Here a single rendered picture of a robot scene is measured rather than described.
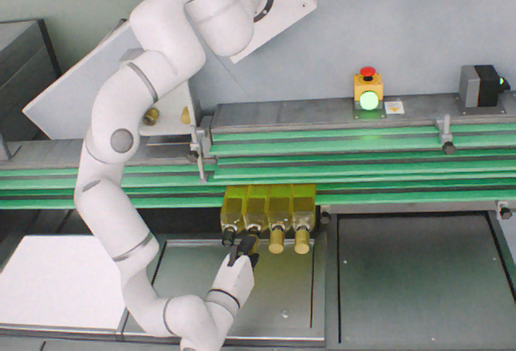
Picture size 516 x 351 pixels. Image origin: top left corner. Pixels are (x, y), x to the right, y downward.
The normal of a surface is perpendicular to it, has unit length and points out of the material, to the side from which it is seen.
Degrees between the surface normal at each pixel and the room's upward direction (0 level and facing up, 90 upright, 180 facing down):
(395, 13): 0
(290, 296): 90
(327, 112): 90
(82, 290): 90
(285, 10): 5
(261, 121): 90
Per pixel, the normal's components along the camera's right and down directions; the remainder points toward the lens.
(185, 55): 0.50, 0.30
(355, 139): -0.11, -0.81
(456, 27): -0.11, 0.58
